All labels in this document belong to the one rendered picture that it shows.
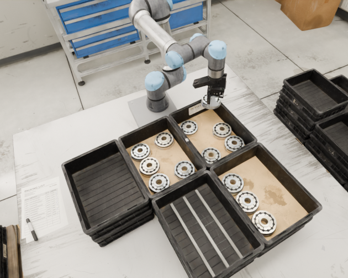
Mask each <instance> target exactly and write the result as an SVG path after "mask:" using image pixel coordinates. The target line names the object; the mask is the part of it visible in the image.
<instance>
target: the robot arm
mask: <svg viewBox="0 0 348 278"><path fill-rule="evenodd" d="M172 8H173V3H172V0H132V2H131V4H130V6H129V19H130V21H131V23H132V24H133V26H135V27H136V28H137V29H139V30H141V31H142V32H143V33H144V34H145V35H146V36H147V37H148V38H149V39H150V40H151V41H152V42H153V43H154V44H155V45H156V46H157V47H158V48H159V49H160V52H161V57H162V60H163V65H162V72H160V71H156V72H155V71H153V72H150V73H149V74H148V75H147V76H146V77H145V88H146V92H147V99H146V106H147V108H148V109H149V110H150V111H152V112H154V113H160V112H162V111H164V110H166V109H167V108H168V106H169V99H168V97H167V95H166V93H165V91H167V90H169V89H171V88H173V87H174V86H176V85H178V84H181V83H182V82H183V81H185V80H186V77H187V72H186V69H185V68H184V64H186V63H188V62H190V61H192V60H194V59H196V58H198V57H200V56H203V57H204V58H206V59H207V60H208V75H207V76H205V77H201V78H198V79H195V80H194V81H193V87H194V88H195V89H196V88H200V87H204V86H208V89H207V106H208V108H209V109H210V107H211V106H218V105H219V103H218V102H217V101H215V98H218V97H219V98H224V91H225V89H226V77H227V73H224V69H225V59H226V43H225V42H223V41H220V40H214V41H211V40H209V39H208V38H207V37H206V36H204V35H202V34H200V33H196V34H194V35H193V36H192V37H191V38H190V41H189V43H187V44H185V45H182V46H181V45H180V44H179V43H178V42H177V41H176V40H175V39H174V38H172V34H171V29H170V24H169V21H168V20H169V18H170V11H171V10H172ZM222 95H223V96H222Z"/></svg>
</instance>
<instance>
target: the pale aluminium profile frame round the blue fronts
mask: <svg viewBox="0 0 348 278"><path fill-rule="evenodd" d="M202 1H206V0H186V1H182V2H178V3H175V4H173V8H172V10H174V9H178V8H181V7H185V6H188V5H191V4H195V3H198V2H202ZM41 2H42V4H43V6H44V8H45V10H46V12H47V15H48V17H49V19H50V21H51V23H52V25H53V27H54V30H55V32H56V34H57V36H58V38H59V40H60V42H61V45H62V47H63V49H64V51H65V54H66V56H67V58H68V60H69V62H70V64H71V66H72V68H73V71H74V73H75V75H76V77H77V79H78V81H79V82H78V85H79V86H82V85H84V84H85V82H84V81H83V80H82V79H81V77H83V76H86V75H89V74H92V73H95V72H98V71H102V70H105V69H107V68H111V67H114V66H117V65H121V64H123V63H126V62H129V61H132V60H136V59H139V58H142V57H145V59H146V60H145V61H144V63H145V64H149V63H150V62H151V61H150V60H149V55H151V54H155V53H157V52H160V49H159V48H158V47H157V48H155V49H151V50H149V49H147V45H148V43H149V42H151V40H150V39H149V38H145V34H144V33H143V32H142V31H141V30H139V29H138V32H139V38H140V40H136V41H132V42H130V43H128V44H125V45H122V46H118V47H115V48H112V49H109V50H105V51H102V52H99V53H96V54H93V55H89V56H88V55H87V56H84V57H82V58H79V59H76V60H75V59H74V57H73V55H74V54H75V53H74V49H71V47H72V45H71V42H69V40H72V39H75V38H79V37H82V36H85V35H89V34H93V33H96V32H99V31H102V30H106V29H109V28H113V27H116V26H120V25H123V24H126V23H130V22H131V21H130V19H129V17H127V18H123V19H119V20H116V21H113V22H109V23H105V24H102V25H98V26H94V27H92V28H88V29H85V30H81V31H78V32H75V33H71V34H67V33H66V31H63V29H62V27H61V25H60V22H59V20H58V19H60V17H59V15H56V13H55V11H54V9H53V8H49V6H48V4H47V1H46V0H41ZM45 4H46V6H47V8H46V6H45ZM210 8H211V0H207V1H206V9H203V12H206V16H205V15H204V14H203V21H200V22H195V23H193V24H190V25H186V26H183V27H180V28H177V29H173V30H171V34H172V35H174V34H177V33H181V32H183V31H186V30H190V29H193V28H197V27H198V28H199V29H200V30H201V31H202V32H203V33H201V34H202V35H204V36H206V37H207V38H208V39H209V34H210ZM203 25H205V27H204V26H203ZM190 38H191V37H189V38H186V39H183V40H180V41H177V42H178V43H179V44H180V45H182V44H185V43H188V42H189V41H190ZM136 46H139V47H140V49H141V50H142V52H141V53H139V54H136V55H132V56H129V57H126V58H123V59H120V60H117V61H113V62H110V63H107V64H105V65H101V66H98V67H95V68H91V69H88V70H85V71H79V70H78V68H77V66H78V65H79V64H81V63H84V62H87V61H91V60H94V59H97V58H100V57H103V56H107V55H110V54H113V53H116V52H119V51H123V50H126V49H129V48H132V47H136Z"/></svg>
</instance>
